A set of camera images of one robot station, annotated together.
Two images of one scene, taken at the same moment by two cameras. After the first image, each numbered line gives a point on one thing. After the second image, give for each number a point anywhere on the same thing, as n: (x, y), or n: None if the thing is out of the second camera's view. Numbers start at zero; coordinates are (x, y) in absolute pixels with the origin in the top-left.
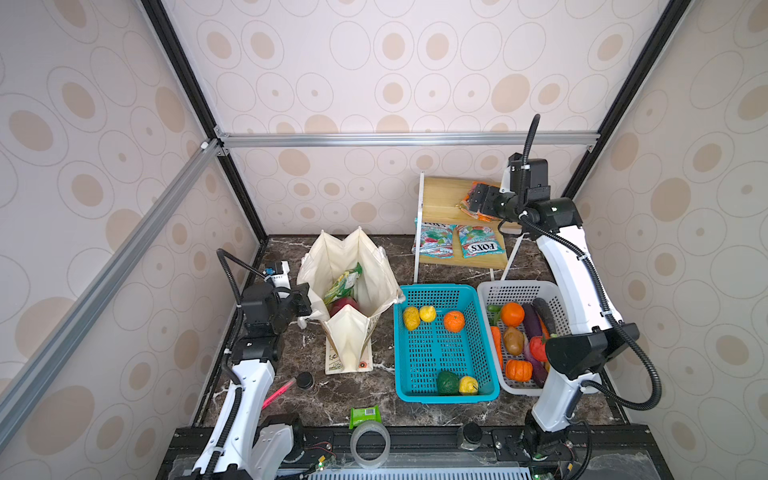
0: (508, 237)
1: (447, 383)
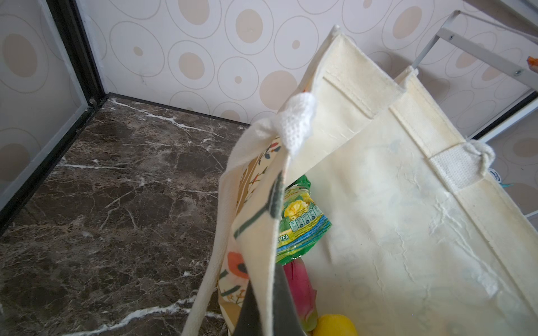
0: (525, 74)
1: None
